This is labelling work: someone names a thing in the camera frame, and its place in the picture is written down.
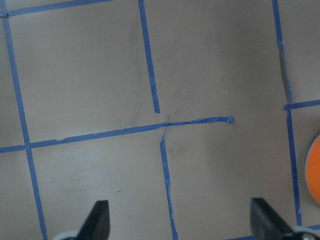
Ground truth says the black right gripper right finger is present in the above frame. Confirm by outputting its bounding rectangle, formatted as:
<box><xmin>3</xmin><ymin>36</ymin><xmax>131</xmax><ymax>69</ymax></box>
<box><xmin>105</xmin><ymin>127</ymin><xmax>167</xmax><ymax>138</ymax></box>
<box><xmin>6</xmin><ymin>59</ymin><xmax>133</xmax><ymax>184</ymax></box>
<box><xmin>250</xmin><ymin>197</ymin><xmax>295</xmax><ymax>240</ymax></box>

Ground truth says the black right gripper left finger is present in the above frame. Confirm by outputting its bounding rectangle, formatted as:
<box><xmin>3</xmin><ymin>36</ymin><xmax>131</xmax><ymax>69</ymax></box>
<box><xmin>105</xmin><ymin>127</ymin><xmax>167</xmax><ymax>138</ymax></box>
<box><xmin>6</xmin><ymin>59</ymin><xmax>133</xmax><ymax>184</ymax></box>
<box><xmin>77</xmin><ymin>200</ymin><xmax>111</xmax><ymax>240</ymax></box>

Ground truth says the orange can with silver lid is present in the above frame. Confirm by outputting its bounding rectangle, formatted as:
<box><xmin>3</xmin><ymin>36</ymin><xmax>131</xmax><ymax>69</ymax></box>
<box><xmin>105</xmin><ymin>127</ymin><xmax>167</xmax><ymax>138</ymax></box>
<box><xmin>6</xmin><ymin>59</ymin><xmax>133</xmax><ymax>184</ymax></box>
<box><xmin>304</xmin><ymin>135</ymin><xmax>320</xmax><ymax>205</ymax></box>

